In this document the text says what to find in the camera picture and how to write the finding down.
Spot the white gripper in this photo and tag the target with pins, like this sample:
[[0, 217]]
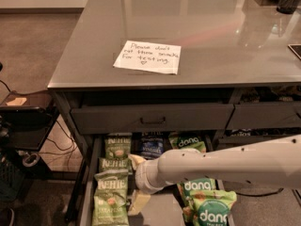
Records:
[[143, 177]]

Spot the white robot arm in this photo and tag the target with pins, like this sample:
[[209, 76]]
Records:
[[274, 162]]

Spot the green Kettle jalapeno bag front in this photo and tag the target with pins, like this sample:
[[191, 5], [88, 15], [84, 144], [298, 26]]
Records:
[[110, 198]]

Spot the open middle drawer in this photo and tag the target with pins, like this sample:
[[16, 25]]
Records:
[[162, 209]]

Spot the green Kettle bag middle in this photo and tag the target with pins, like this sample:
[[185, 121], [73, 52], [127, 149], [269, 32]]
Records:
[[115, 164]]

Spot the blue Kettle vinegar chip bag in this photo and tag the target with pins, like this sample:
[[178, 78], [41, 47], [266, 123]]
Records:
[[151, 145]]

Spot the green Kettle bag back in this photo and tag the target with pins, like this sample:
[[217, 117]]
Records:
[[117, 146]]

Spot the green dang bag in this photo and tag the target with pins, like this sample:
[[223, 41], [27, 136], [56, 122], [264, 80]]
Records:
[[208, 207], [183, 140], [198, 184], [200, 146]]

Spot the green Dang bag back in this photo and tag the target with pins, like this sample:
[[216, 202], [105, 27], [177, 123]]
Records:
[[183, 140]]

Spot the green Dang bag front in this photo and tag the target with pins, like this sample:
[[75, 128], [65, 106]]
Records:
[[208, 207]]

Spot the top left drawer front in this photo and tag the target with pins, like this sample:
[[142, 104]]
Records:
[[147, 118]]

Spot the middle right drawer front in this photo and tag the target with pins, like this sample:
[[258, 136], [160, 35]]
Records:
[[246, 140]]

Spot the grey metal drawer cabinet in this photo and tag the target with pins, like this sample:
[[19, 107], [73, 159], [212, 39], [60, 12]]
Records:
[[227, 46]]

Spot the top right drawer front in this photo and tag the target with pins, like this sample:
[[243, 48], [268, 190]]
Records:
[[266, 115]]

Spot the roll of tape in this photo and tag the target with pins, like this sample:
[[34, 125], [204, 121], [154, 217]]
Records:
[[31, 159]]

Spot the white handwritten paper note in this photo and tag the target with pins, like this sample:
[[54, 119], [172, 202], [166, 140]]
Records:
[[149, 57]]

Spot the dark teal plastic crate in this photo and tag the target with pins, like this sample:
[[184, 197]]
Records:
[[11, 177]]

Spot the black side cart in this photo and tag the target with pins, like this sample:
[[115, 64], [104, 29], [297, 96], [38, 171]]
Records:
[[25, 128]]

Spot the tan sticky note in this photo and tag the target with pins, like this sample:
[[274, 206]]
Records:
[[17, 101]]

